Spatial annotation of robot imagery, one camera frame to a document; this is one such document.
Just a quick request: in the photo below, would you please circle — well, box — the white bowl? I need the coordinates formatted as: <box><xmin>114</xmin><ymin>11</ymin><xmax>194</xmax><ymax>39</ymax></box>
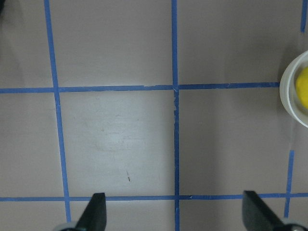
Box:
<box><xmin>279</xmin><ymin>51</ymin><xmax>308</xmax><ymax>127</ymax></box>

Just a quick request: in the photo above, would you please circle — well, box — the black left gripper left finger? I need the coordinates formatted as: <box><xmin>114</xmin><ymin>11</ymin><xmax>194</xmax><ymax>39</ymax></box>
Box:
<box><xmin>75</xmin><ymin>193</ymin><xmax>107</xmax><ymax>231</ymax></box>

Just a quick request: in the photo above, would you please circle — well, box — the yellow lemon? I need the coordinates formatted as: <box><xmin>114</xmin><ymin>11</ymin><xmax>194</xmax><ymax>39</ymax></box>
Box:
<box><xmin>295</xmin><ymin>67</ymin><xmax>308</xmax><ymax>108</ymax></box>

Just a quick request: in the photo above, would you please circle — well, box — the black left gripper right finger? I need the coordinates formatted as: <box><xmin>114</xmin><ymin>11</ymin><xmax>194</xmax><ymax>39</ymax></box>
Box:
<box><xmin>242</xmin><ymin>191</ymin><xmax>285</xmax><ymax>231</ymax></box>

